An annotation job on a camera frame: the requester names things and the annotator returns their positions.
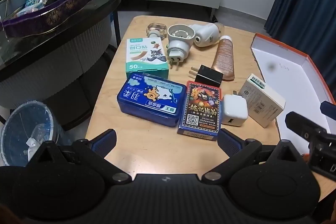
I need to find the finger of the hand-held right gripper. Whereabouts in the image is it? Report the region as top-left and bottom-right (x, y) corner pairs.
(320, 100), (336, 116)
(285, 111), (332, 142)

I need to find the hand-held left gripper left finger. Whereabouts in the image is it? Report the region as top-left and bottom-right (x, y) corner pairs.
(28, 129), (132, 184)

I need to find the white plug-in diffuser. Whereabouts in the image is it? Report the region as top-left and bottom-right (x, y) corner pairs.
(167, 25), (196, 71)

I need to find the purple patterned tray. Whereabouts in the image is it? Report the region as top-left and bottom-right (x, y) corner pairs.
(1, 0), (94, 38)

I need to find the copper cream tube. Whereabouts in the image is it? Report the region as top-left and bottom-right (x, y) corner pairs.
(211, 35), (237, 81)

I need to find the white plug charger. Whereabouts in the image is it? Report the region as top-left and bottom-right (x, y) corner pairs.
(221, 91), (249, 127)

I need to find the blue trash bin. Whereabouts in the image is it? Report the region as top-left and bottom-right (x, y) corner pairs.
(0, 101), (64, 167)

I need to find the blue cartoon tin box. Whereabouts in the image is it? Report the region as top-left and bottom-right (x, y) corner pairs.
(117, 72), (187, 128)

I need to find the green cartoon bandage box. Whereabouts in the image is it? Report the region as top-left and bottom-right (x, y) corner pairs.
(125, 37), (169, 79)

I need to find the black plug charger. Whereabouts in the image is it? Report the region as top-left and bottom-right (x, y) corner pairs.
(188, 64), (223, 88)

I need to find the small white cardboard box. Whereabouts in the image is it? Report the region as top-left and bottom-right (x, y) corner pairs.
(238, 73), (286, 128)

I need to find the white mosquito repellent heater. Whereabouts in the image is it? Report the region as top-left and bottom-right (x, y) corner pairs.
(189, 22), (225, 47)

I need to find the clear glass refill bottle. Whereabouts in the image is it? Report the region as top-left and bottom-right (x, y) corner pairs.
(146, 23), (167, 40)

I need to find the playing card box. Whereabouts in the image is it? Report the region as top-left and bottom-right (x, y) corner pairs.
(177, 80), (224, 142)

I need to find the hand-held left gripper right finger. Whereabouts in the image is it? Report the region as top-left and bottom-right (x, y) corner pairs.
(202, 129), (310, 184)

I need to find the round black glass table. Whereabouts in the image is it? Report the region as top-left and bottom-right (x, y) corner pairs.
(0, 0), (123, 132)

